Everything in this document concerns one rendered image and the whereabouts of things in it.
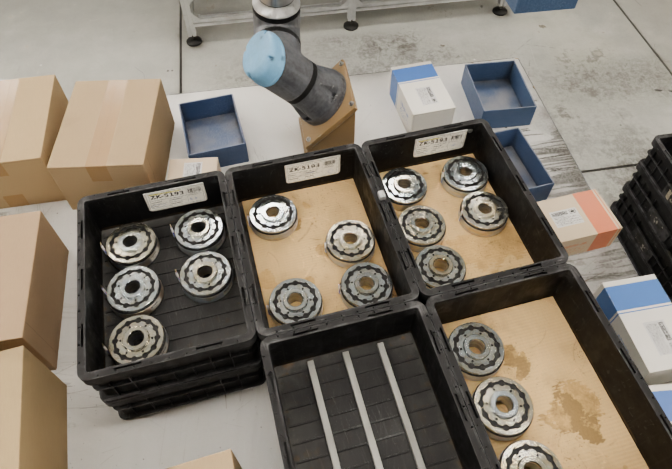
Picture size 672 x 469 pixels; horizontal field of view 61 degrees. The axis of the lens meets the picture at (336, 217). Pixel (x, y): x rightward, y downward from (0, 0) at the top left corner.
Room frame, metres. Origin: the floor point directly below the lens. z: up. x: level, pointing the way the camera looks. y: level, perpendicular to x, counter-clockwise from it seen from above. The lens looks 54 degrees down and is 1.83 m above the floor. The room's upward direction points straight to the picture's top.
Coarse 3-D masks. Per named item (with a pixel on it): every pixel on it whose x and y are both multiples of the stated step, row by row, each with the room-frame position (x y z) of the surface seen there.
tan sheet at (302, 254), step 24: (288, 192) 0.81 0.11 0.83; (312, 192) 0.81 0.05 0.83; (336, 192) 0.81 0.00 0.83; (312, 216) 0.74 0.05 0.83; (336, 216) 0.74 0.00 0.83; (360, 216) 0.74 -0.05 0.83; (264, 240) 0.67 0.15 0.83; (288, 240) 0.67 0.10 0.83; (312, 240) 0.67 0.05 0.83; (264, 264) 0.61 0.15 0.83; (288, 264) 0.61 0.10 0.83; (312, 264) 0.61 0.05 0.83; (384, 264) 0.61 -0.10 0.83; (264, 288) 0.56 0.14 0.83; (336, 288) 0.56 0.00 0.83
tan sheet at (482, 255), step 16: (432, 176) 0.85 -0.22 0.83; (432, 192) 0.81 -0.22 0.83; (448, 208) 0.76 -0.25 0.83; (448, 224) 0.72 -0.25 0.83; (512, 224) 0.72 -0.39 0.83; (448, 240) 0.67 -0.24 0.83; (464, 240) 0.67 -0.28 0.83; (480, 240) 0.67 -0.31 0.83; (496, 240) 0.67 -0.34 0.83; (512, 240) 0.67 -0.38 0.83; (416, 256) 0.63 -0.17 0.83; (464, 256) 0.63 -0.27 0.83; (480, 256) 0.63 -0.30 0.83; (496, 256) 0.63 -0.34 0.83; (512, 256) 0.63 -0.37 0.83; (528, 256) 0.63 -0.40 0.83; (480, 272) 0.60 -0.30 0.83
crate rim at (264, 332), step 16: (352, 144) 0.86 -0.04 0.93; (272, 160) 0.81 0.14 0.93; (288, 160) 0.81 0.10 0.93; (368, 176) 0.78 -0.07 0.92; (384, 208) 0.68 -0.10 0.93; (240, 224) 0.65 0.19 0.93; (384, 224) 0.65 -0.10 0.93; (240, 240) 0.61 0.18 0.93; (400, 256) 0.58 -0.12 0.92; (416, 288) 0.50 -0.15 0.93; (256, 304) 0.48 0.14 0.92; (368, 304) 0.47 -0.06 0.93; (384, 304) 0.47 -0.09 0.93; (256, 320) 0.45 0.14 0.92; (304, 320) 0.44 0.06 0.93; (320, 320) 0.44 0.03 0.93
